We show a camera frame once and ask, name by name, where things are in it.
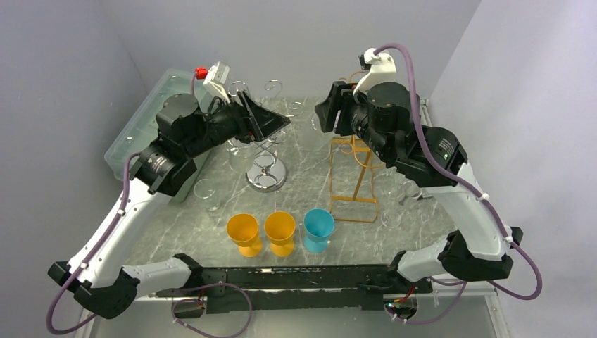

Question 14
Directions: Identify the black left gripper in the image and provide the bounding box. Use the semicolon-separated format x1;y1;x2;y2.
183;88;290;158

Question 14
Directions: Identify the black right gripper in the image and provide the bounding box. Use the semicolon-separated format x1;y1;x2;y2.
316;79;394;162

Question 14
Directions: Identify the orange plastic wine glass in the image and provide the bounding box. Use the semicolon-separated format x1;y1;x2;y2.
265;211;296;257
226;213;262;258

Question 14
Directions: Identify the blue plastic wine glass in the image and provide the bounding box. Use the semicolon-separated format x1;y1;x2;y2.
303;208;335;254

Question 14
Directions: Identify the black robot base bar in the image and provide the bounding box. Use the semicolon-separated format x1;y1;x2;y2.
156;264;432;314

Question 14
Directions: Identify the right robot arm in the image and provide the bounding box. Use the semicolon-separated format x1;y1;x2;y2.
315;81;522;292

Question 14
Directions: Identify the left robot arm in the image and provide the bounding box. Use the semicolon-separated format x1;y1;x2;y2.
49;91;290;319

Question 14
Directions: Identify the translucent green storage box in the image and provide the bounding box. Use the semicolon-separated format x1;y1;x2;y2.
104;68;213;204

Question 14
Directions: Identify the chrome wire glass rack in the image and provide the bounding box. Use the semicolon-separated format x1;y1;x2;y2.
228;79;303;192

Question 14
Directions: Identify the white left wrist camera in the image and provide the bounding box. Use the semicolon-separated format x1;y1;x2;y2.
190;61;231;104

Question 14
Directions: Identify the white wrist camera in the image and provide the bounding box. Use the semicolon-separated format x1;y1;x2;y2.
353;48;398;96
190;61;231;104

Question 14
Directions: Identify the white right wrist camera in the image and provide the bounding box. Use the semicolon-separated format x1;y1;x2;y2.
353;48;398;96

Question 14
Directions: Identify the gold wire glass rack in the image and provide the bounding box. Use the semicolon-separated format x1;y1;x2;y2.
329;135;382;223

